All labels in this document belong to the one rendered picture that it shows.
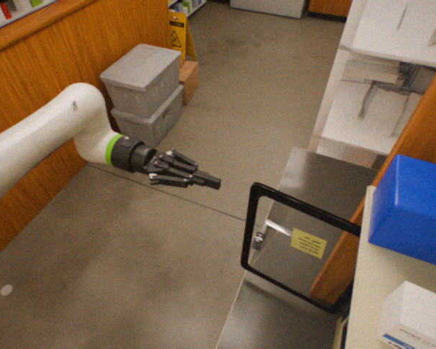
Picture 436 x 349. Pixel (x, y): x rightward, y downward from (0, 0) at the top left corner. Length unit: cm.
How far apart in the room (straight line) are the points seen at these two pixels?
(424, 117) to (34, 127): 72
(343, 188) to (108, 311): 149
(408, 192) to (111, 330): 182
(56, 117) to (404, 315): 72
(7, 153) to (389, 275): 70
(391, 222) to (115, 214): 214
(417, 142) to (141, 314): 176
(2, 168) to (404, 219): 69
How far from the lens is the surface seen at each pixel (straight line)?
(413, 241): 48
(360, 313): 45
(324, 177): 136
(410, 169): 48
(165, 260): 215
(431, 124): 56
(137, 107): 259
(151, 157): 84
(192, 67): 336
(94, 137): 87
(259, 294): 104
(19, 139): 75
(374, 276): 47
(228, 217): 230
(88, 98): 82
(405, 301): 40
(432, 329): 40
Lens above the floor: 190
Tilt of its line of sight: 49 degrees down
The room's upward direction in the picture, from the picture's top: straight up
